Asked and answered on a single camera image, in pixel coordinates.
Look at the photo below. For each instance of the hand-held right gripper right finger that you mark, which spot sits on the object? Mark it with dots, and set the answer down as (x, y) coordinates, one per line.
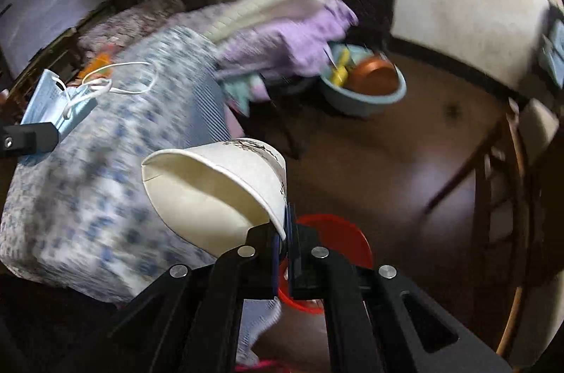
(299, 267)

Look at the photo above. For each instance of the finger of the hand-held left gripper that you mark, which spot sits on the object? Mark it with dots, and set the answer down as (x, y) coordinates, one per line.
(26, 139)

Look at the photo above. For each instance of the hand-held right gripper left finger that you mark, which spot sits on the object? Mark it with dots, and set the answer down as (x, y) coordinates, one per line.
(277, 271)

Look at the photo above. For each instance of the blue face mask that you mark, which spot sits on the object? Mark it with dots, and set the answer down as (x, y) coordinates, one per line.
(44, 99)

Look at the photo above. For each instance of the red plastic basket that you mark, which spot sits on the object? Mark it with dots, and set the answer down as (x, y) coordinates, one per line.
(339, 241)

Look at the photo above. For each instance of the white paper cup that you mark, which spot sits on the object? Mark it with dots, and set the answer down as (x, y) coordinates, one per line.
(211, 188)

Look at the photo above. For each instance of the blue checked floral bedsheet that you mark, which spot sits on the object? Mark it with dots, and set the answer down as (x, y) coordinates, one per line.
(88, 201)

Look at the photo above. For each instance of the orange item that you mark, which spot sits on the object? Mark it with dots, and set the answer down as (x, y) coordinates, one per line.
(102, 62)

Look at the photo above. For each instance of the pink cloth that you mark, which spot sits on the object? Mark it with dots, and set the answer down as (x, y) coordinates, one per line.
(233, 126)

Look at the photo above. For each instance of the pink floral quilt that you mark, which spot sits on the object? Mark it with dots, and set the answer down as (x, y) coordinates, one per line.
(132, 18)

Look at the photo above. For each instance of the light blue basin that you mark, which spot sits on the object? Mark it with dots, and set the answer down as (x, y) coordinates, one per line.
(365, 102)

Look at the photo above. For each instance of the pastel patterned cloth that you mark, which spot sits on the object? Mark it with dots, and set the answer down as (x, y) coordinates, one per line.
(240, 93)

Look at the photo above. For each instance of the yellow plastic item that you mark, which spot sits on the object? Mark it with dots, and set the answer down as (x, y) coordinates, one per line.
(340, 75)

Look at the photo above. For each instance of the brown bowl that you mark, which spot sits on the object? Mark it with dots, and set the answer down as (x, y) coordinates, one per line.
(372, 75)

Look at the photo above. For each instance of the lilac cloth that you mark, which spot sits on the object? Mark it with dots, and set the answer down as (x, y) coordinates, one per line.
(299, 42)

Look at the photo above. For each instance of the wooden chair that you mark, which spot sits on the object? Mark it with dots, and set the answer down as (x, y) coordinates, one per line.
(522, 196)

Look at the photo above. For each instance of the white seat cushion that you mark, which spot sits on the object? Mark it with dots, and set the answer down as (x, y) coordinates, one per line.
(539, 126)

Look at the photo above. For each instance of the light blue hanging pouch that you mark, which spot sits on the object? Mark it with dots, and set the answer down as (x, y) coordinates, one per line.
(553, 55)

